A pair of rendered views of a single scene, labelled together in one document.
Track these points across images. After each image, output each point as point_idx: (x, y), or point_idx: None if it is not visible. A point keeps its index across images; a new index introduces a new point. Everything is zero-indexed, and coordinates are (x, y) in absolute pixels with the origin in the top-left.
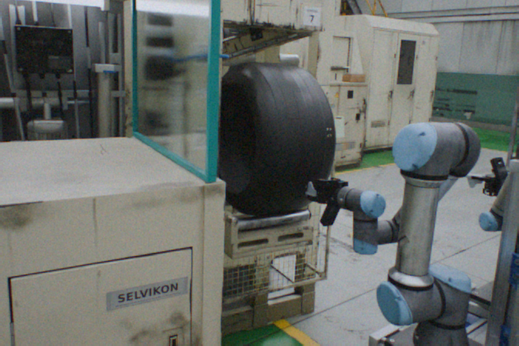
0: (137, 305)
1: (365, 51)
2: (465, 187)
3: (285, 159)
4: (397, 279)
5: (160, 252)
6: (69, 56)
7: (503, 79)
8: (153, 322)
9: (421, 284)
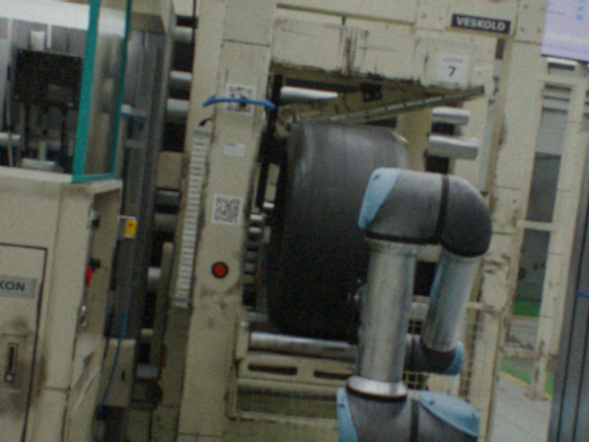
0: None
1: None
2: None
3: (312, 243)
4: (348, 383)
5: (12, 246)
6: (72, 88)
7: None
8: None
9: (372, 391)
